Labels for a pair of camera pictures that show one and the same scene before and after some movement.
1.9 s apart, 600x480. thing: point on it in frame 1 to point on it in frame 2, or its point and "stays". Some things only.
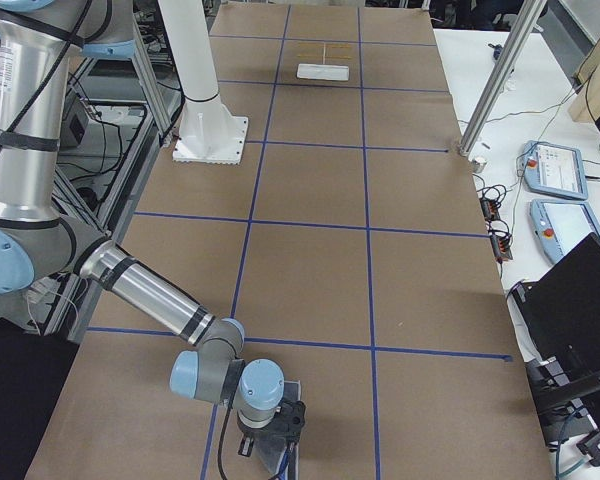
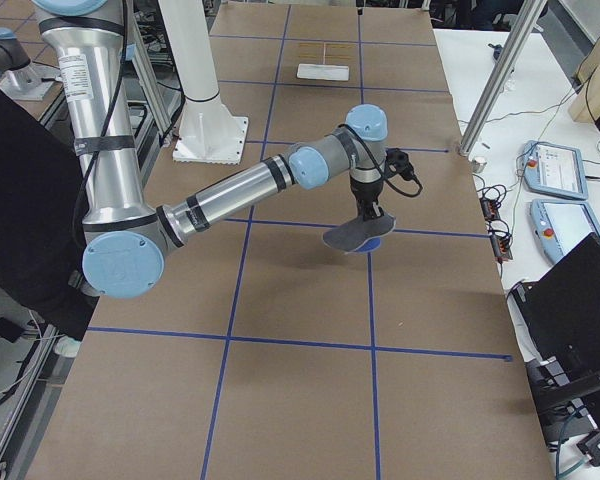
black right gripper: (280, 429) to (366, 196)
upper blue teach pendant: (554, 170) stays
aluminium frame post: (501, 77) stays
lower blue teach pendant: (560, 224) stays
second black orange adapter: (502, 247) stays
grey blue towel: (283, 457) to (359, 235)
